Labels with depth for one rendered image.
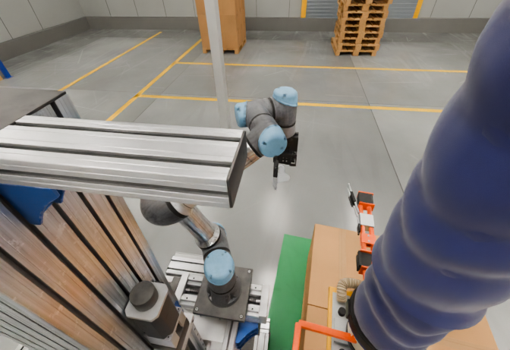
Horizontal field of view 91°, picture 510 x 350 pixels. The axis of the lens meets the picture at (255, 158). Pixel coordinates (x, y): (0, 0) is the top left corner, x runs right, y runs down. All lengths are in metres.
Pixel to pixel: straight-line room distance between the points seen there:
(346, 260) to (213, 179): 1.76
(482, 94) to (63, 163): 0.49
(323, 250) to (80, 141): 1.77
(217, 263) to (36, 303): 0.64
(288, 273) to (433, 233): 2.00
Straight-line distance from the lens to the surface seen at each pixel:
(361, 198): 1.42
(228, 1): 7.24
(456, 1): 10.76
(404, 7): 10.12
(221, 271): 1.06
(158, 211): 0.75
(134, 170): 0.29
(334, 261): 1.94
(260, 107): 0.73
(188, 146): 0.30
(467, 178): 0.45
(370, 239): 1.28
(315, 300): 1.80
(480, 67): 0.43
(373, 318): 0.87
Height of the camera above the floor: 2.20
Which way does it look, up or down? 40 degrees down
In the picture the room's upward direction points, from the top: 2 degrees counter-clockwise
